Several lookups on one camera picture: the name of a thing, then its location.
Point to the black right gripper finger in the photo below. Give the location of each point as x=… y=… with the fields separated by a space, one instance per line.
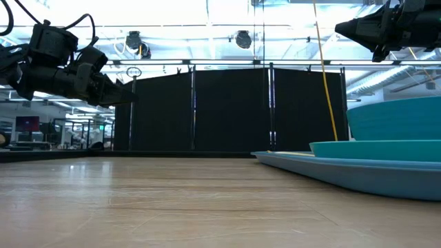
x=372 y=31

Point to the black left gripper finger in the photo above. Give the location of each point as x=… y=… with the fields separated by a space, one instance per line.
x=110 y=94

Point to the blue plastic bowl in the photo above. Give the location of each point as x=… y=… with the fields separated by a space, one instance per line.
x=396 y=117

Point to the teal plastic plate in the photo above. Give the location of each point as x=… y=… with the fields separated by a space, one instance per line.
x=379 y=151

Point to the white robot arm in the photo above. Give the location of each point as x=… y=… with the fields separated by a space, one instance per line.
x=77 y=137

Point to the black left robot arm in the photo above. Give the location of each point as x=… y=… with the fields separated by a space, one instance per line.
x=8 y=72

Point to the blue plastic tray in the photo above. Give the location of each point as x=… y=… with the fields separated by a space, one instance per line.
x=344 y=177

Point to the monitor with reddish screen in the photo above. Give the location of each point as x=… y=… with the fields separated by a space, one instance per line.
x=27 y=124

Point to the black ceiling spotlight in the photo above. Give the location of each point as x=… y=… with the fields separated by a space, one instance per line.
x=243 y=39
x=133 y=39

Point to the black partition screen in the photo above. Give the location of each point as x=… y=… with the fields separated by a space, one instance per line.
x=231 y=110

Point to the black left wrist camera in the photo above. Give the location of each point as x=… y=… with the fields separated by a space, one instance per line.
x=53 y=43

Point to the corrugated silver air duct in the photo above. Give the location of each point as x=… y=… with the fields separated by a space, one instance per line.
x=379 y=81

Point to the black aluminium table frame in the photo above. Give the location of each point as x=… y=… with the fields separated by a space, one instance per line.
x=103 y=155

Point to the horizontal ceiling light rail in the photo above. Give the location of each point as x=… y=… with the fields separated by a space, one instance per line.
x=224 y=62

